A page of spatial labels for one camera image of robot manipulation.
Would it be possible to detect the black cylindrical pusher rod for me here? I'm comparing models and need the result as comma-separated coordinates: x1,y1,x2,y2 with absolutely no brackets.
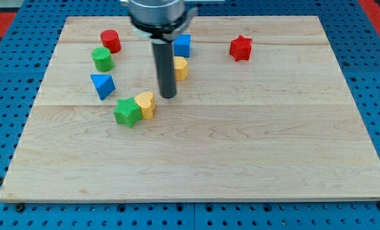
152,43,177,98

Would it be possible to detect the blue triangle block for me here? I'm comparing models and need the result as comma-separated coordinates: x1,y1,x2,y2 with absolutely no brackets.
91,74,116,100

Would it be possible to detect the blue cube block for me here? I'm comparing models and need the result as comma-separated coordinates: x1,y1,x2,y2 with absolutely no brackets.
173,34,191,58

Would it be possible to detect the yellow pentagon block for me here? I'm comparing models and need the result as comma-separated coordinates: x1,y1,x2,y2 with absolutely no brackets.
173,56,189,81

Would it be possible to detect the yellow heart block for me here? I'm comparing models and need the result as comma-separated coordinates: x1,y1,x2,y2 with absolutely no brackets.
134,91,156,119

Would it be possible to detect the red cylinder block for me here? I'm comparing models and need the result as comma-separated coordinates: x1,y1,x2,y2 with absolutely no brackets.
100,29,122,54

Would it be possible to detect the green cylinder block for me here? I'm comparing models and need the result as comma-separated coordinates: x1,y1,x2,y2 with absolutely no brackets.
91,47,114,72

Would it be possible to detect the green star block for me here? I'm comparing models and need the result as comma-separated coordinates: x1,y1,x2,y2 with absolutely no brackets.
113,97,143,128

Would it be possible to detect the red star block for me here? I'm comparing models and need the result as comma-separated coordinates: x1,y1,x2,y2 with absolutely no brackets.
229,35,253,62

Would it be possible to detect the wooden board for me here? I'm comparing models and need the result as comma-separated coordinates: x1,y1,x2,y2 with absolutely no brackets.
0,16,380,203

